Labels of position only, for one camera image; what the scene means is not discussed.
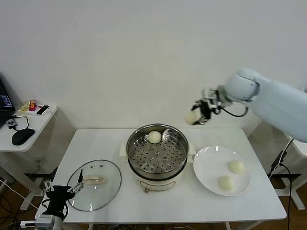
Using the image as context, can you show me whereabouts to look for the white device with black face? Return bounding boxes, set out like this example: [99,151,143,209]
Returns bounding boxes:
[35,104,51,115]

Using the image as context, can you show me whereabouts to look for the white steamed baozi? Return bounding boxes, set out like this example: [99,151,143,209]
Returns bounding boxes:
[147,130,163,144]
[186,109,202,126]
[218,175,236,192]
[227,160,246,173]

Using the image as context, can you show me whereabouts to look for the white round plate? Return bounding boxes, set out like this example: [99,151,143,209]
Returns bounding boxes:
[193,146,252,197]

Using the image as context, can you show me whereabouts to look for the black dongle with cable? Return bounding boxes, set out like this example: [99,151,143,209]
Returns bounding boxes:
[6,115,30,132]

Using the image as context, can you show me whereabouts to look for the white floor cable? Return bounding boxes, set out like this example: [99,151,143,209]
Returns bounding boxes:
[0,178,40,210]

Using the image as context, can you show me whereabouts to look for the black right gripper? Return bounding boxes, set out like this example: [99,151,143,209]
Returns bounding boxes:
[191,99,216,126]

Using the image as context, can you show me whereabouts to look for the glass lid with cream handle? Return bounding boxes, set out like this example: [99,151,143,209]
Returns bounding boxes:
[66,160,122,212]

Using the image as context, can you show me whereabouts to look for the black laptop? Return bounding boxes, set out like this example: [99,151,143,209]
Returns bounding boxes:
[0,73,17,129]

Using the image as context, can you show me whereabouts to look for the black computer mouse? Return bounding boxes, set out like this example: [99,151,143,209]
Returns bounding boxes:
[12,128,36,146]

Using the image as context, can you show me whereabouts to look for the white side table with cup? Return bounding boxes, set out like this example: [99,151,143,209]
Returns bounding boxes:
[271,134,307,211]

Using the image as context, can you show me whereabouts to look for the cream electric cooker pot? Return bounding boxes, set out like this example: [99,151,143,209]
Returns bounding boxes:
[119,141,196,194]

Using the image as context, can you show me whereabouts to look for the white side table with laptop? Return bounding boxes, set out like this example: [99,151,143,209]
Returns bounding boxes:
[0,104,59,211]

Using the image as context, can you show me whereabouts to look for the perforated stainless steamer basket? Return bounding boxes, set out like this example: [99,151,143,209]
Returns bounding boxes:
[126,123,189,175]

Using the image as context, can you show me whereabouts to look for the black cable with inline adapter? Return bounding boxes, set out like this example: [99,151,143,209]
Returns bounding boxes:
[267,138,307,230]

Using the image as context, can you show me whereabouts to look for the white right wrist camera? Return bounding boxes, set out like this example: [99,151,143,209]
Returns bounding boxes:
[203,89,223,109]

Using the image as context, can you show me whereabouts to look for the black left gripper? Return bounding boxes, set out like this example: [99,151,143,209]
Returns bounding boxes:
[43,167,84,216]

